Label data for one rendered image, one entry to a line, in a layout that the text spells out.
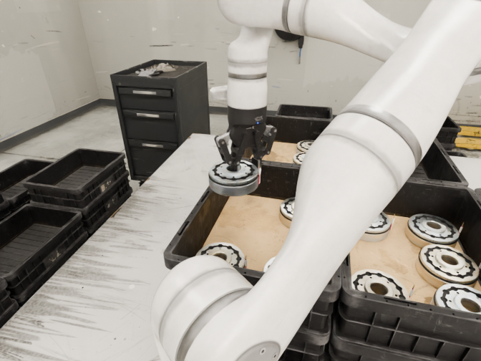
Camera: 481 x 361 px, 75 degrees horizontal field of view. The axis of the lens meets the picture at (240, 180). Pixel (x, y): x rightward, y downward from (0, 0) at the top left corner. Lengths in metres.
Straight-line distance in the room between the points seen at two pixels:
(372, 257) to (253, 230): 0.27
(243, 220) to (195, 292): 0.53
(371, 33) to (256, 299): 0.37
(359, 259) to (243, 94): 0.42
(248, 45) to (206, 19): 3.52
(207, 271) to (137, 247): 0.68
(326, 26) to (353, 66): 3.45
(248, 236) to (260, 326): 0.51
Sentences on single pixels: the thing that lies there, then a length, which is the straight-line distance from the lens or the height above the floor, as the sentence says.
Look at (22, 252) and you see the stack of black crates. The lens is 1.65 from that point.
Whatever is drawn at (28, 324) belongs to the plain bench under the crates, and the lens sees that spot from 0.88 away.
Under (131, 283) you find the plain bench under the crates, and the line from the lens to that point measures 0.86.
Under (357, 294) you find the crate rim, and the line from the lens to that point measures 0.53.
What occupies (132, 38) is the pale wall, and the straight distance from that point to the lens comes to 4.50.
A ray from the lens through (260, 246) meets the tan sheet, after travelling 0.72.
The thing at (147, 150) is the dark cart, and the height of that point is 0.38.
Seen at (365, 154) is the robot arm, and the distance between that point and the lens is 0.29.
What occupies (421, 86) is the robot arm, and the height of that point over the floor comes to 1.24.
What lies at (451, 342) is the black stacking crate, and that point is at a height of 0.87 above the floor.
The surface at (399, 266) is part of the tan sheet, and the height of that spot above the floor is 0.83.
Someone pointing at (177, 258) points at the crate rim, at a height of 0.93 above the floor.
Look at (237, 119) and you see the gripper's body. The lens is 0.59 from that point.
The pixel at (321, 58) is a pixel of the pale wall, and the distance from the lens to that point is 3.90.
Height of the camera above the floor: 1.31
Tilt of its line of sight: 30 degrees down
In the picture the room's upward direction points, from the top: straight up
